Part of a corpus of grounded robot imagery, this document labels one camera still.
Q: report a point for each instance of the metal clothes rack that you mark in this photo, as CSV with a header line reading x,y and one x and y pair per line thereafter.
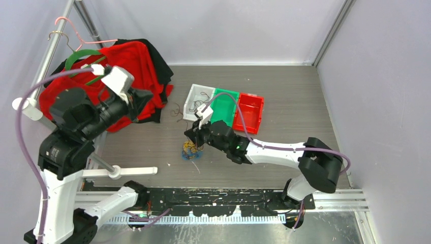
x,y
83,13

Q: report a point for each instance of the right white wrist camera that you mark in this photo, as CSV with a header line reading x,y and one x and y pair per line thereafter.
x,y
203,114

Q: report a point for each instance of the gold wire hanger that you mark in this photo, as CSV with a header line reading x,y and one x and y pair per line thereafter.
x,y
56,37

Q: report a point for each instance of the green plastic bin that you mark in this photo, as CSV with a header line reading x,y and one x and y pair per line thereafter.
x,y
224,109

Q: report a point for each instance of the white plastic bin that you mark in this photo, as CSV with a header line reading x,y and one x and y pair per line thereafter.
x,y
198,95

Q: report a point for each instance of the white rack foot bar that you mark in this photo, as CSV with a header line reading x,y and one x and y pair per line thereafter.
x,y
119,172

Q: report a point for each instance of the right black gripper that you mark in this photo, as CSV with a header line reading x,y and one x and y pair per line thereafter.
x,y
195,135

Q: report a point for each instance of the red plastic bin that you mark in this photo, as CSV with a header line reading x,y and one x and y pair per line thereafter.
x,y
252,107

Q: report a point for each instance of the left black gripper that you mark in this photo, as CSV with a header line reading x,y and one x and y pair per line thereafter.
x,y
137,99

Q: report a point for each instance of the black garment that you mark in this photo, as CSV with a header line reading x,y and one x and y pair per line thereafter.
x,y
158,64

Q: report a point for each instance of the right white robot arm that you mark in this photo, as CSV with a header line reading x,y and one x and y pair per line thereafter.
x,y
319,165

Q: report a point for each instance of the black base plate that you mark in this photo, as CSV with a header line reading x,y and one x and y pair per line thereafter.
x,y
181,202

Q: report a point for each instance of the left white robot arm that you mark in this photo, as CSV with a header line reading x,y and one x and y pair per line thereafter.
x,y
63,156

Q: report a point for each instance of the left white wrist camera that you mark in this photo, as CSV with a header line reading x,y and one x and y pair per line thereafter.
x,y
118,80

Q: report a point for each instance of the aluminium rail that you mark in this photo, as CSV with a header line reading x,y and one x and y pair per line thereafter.
x,y
345,200

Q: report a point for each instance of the red shirt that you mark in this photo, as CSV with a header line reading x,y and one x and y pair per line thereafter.
x,y
141,67

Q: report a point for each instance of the green clothes hanger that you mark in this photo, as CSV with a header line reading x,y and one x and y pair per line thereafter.
x,y
77,55

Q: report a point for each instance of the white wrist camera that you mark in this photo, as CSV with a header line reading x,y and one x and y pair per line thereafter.
x,y
118,80
203,114

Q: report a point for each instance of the pink clothes hanger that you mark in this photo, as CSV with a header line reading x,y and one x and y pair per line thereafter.
x,y
79,33

